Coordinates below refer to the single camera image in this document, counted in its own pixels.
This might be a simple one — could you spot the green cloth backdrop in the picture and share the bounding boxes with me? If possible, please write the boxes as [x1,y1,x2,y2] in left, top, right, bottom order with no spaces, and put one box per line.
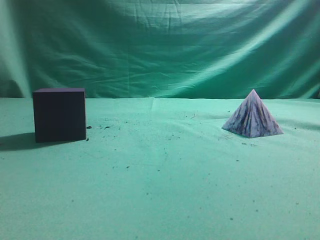
[0,0,320,99]

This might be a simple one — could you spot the marbled white purple square pyramid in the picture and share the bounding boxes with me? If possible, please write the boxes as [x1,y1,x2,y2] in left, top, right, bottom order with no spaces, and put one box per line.
[222,89,284,138]

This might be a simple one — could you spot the dark purple cube block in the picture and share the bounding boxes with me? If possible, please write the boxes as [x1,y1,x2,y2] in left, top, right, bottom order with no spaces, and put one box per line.
[32,88,87,143]

